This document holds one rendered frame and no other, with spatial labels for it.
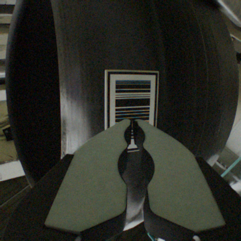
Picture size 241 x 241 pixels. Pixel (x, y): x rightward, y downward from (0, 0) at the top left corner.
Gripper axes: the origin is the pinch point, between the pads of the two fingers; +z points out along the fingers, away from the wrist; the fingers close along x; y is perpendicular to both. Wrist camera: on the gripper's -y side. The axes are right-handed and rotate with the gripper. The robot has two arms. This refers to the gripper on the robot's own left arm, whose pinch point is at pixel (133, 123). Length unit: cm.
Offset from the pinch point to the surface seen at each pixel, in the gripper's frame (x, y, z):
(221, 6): 14.1, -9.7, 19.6
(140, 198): 1.3, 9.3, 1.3
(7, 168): -48, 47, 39
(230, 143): 562, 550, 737
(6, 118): -48, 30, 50
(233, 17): 18.8, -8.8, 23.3
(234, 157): 603, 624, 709
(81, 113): -4.2, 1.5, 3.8
